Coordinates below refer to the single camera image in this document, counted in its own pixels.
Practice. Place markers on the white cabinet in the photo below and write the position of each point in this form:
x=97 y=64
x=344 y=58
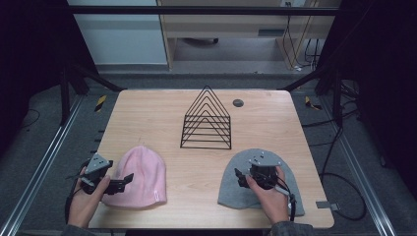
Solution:
x=121 y=39

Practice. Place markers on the aluminium floor rail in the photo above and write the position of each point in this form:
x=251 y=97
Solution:
x=360 y=170
x=42 y=164

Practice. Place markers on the black frame strut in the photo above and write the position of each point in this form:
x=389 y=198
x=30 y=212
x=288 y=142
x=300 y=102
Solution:
x=65 y=98
x=337 y=98

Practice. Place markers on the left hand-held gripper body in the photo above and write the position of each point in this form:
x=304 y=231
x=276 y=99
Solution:
x=96 y=163

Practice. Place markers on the black horizontal frame bar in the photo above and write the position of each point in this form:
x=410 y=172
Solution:
x=196 y=10

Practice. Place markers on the grey tape strip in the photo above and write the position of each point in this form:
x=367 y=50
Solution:
x=326 y=205

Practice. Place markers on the person's left hand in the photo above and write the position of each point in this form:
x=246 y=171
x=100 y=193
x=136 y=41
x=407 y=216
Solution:
x=82 y=206

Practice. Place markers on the grey round table grommet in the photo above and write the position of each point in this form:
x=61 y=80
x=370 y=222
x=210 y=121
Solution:
x=238 y=103

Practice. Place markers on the person's right hand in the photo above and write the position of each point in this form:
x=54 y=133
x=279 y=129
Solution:
x=273 y=203

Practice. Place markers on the pink knit beanie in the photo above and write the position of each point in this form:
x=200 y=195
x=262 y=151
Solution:
x=146 y=177

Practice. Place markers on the grey knit beanie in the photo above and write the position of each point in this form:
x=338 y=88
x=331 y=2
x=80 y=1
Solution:
x=234 y=193

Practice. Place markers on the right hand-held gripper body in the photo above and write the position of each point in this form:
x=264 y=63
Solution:
x=264 y=162

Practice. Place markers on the yellow black hazard tape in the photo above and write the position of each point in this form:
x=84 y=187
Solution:
x=100 y=103
x=309 y=103

